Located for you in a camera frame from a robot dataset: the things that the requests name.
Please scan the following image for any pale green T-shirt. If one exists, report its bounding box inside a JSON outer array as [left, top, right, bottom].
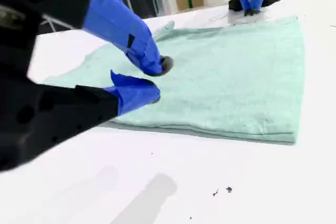
[[43, 15, 305, 146]]

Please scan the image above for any white metal frame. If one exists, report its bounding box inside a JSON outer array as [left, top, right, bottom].
[[39, 14, 78, 34]]

